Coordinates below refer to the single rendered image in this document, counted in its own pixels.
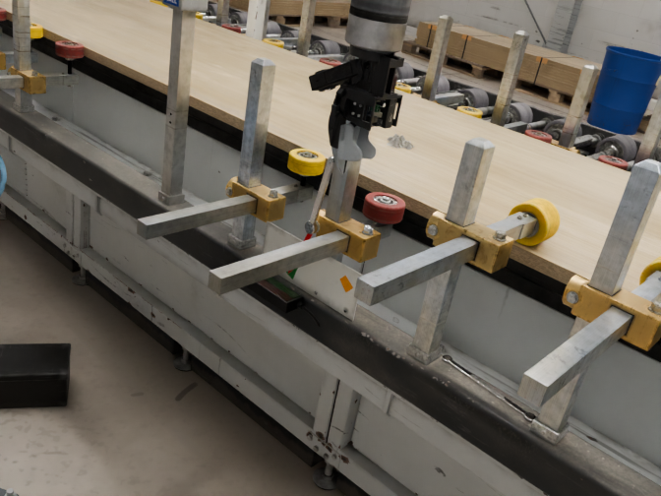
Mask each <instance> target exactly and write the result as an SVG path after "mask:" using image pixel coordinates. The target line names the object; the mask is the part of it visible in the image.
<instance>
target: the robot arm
mask: <svg viewBox="0 0 661 496"><path fill-rule="evenodd" d="M411 1H412V0H351V3H350V10H349V16H348V21H347V27H346V33H345V41H346V42H347V43H349V44H350V47H349V54H351V55H353V56H355V57H358V58H359V59H354V60H351V61H349V62H346V63H343V64H340V65H338V66H335V67H332V68H330V69H323V70H321V71H318V72H315V74H314V75H311V76H309V81H310V85H311V90H312V91H319V92H328V91H330V90H333V89H335V87H337V86H340V88H339V89H338V90H337V92H336V95H335V99H334V101H333V104H332V105H331V112H330V118H329V125H328V130H329V138H330V146H331V151H332V155H333V158H334V161H335V164H336V167H337V169H338V171H339V173H341V174H343V173H346V171H347V170H348V168H349V167H350V165H351V164H352V162H353V161H360V160H361V159H362V158H367V159H372V158H374V157H375V155H376V151H377V150H376V148H375V146H374V145H373V144H372V143H371V142H370V140H369V134H370V131H371V127H375V126H376V127H378V126H380V127H382V128H385V129H387V128H391V125H392V126H394V127H396V124H397V120H398V115H399V110H400V107H401V102H402V97H403V95H402V94H399V93H394V92H392V91H391V89H392V85H393V80H394V75H395V70H396V68H397V67H403V62H404V58H402V57H399V56H396V55H394V54H395V53H396V52H399V51H400V50H401V49H402V45H403V41H404V36H405V31H406V26H407V20H408V16H409V11H410V6H411ZM397 103H398V107H397V111H396V116H395V119H394V118H393V116H394V111H395V106H396V104H397ZM346 120H348V121H350V123H348V124H346ZM6 182H7V172H6V167H5V163H4V161H3V159H2V157H1V156H0V196H1V195H2V193H3V191H4V189H5V183H6Z"/></svg>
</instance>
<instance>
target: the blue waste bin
mask: <svg viewBox="0 0 661 496"><path fill-rule="evenodd" d="M660 79H661V56H658V55H655V54H651V53H647V52H643V51H639V50H634V49H629V48H624V47H618V46H607V47H606V54H605V57H604V61H603V64H602V68H601V70H600V75H599V79H598V82H597V86H596V90H595V93H594V97H593V98H592V103H591V107H590V110H589V114H588V118H587V123H588V124H590V125H592V126H595V127H598V128H601V129H604V130H607V131H610V132H614V133H617V134H623V135H634V134H635V133H636V131H637V129H638V127H639V124H640V122H641V120H642V117H643V115H644V113H645V110H646V108H647V106H648V104H649V101H650V100H651V98H652V95H653V93H654V91H655V89H656V86H657V85H658V83H659V81H660Z"/></svg>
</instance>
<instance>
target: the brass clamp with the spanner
mask: <svg viewBox="0 0 661 496"><path fill-rule="evenodd" d="M317 221H318V223H319V224H320V230H319V231H318V232H316V237H318V236H321V235H325V234H328V233H331V232H334V231H337V230H338V231H340V232H342V233H344V234H346V235H348V236H349V241H348V246H347V251H345V252H342V254H344V255H346V256H348V257H349V258H351V259H353V260H355V261H357V262H358V263H362V262H365V261H368V260H370V259H373V258H375V257H377V253H378V249H379V244H380V240H381V235H382V234H381V233H380V232H378V231H376V230H374V229H373V235H365V234H363V233H362V230H363V229H364V226H366V225H364V224H362V223H360V222H358V221H356V220H354V219H352V218H350V219H349V220H345V221H342V222H336V221H334V220H332V219H330V218H328V217H326V210H325V209H321V210H320V212H319V215H318V217H317Z"/></svg>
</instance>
